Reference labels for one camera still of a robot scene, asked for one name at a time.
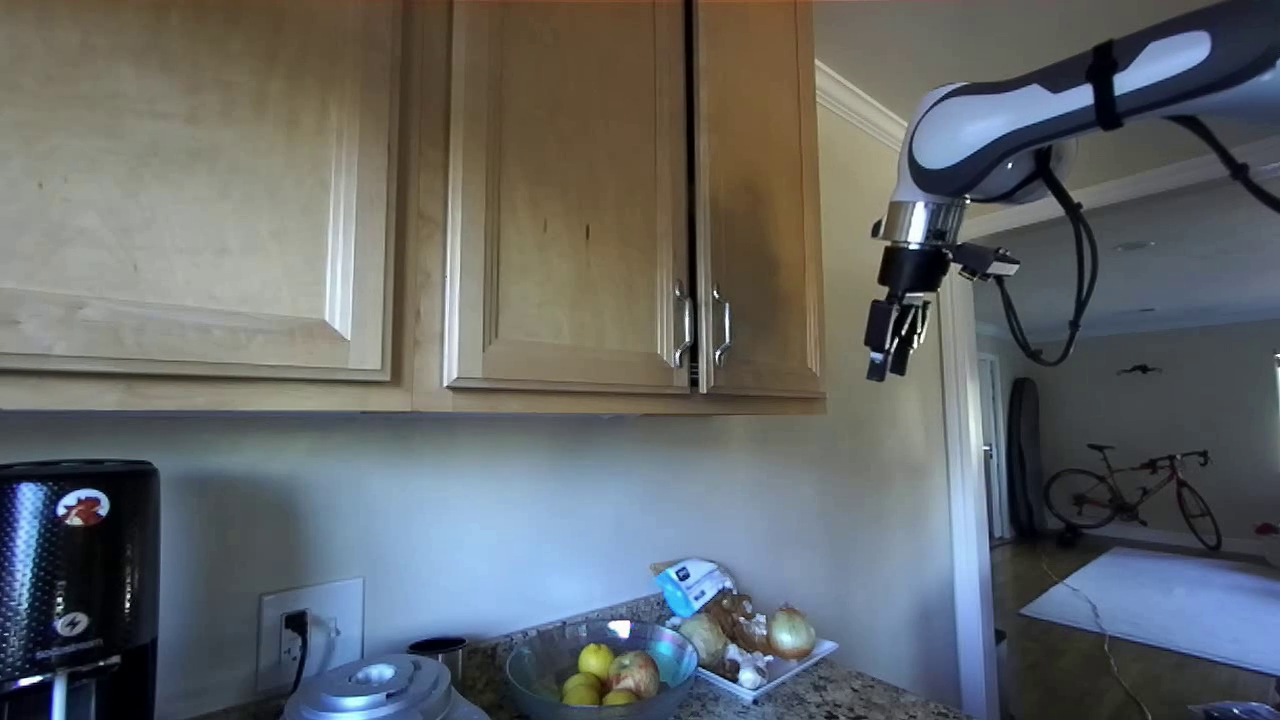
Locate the narrow wooden cupboard door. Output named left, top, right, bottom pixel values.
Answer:
left=692, top=0, right=830, bottom=402
left=441, top=0, right=695, bottom=402

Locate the white door frame trim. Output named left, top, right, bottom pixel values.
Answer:
left=935, top=273, right=1007, bottom=720

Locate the blue white packet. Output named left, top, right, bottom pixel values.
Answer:
left=647, top=558, right=741, bottom=624

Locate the wide wooden cupboard door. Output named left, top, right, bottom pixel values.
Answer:
left=0, top=0, right=410, bottom=390

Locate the yellow onion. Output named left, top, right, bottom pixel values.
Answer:
left=680, top=611, right=732, bottom=671
left=765, top=601, right=825, bottom=665

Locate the silver kettle lid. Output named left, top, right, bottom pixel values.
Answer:
left=279, top=654, right=466, bottom=720

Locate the white wall outlet plate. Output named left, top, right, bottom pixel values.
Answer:
left=254, top=578, right=368, bottom=696

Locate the white floor rug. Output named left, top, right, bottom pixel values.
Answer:
left=1016, top=539, right=1280, bottom=676

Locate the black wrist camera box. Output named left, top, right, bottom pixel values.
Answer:
left=953, top=240, right=1026, bottom=283

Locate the red yellow apple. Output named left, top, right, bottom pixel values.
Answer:
left=608, top=648, right=665, bottom=705

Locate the wooden wall cupboard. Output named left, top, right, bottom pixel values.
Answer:
left=0, top=0, right=834, bottom=419

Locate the black coffee maker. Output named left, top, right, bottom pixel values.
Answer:
left=0, top=455, right=164, bottom=720

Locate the brown onion skins pile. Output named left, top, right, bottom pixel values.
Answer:
left=704, top=592, right=773, bottom=656

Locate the black power plug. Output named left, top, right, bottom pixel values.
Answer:
left=275, top=608, right=318, bottom=696

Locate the white rectangular tray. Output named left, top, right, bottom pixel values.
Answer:
left=692, top=634, right=845, bottom=708

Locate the silver cupboard door handle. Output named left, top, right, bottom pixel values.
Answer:
left=704, top=283, right=736, bottom=372
left=668, top=279, right=701, bottom=372

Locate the black bicycle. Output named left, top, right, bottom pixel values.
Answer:
left=1042, top=441, right=1226, bottom=558

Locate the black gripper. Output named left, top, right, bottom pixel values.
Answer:
left=864, top=244, right=955, bottom=390

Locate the clear glass fruit bowl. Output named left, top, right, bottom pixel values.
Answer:
left=502, top=611, right=704, bottom=720

